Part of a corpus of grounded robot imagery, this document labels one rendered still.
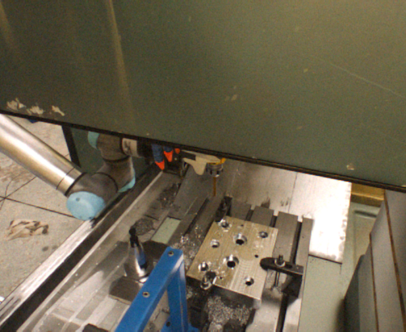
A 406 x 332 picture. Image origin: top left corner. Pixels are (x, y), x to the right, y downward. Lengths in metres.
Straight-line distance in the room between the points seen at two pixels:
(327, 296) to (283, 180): 0.61
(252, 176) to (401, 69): 1.52
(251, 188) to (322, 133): 1.44
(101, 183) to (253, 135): 0.56
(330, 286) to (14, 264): 2.07
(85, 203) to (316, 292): 1.04
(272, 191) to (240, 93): 1.43
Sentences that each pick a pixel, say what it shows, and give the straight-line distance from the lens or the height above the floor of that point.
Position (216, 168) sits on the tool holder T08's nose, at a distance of 0.73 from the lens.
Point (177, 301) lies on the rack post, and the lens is 0.85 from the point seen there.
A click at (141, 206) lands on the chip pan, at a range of 1.74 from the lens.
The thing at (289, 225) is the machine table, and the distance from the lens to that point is 1.30.
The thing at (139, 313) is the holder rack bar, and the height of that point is 1.23.
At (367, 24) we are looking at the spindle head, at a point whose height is 1.74.
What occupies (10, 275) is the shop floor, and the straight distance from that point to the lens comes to 2.61.
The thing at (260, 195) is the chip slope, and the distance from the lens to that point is 1.69.
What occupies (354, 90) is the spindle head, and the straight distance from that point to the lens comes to 0.28.
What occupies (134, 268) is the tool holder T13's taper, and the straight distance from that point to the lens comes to 0.71.
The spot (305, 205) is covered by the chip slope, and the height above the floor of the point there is 0.73.
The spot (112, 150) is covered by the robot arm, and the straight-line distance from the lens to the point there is 0.83.
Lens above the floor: 1.78
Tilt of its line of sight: 33 degrees down
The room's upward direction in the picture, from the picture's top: straight up
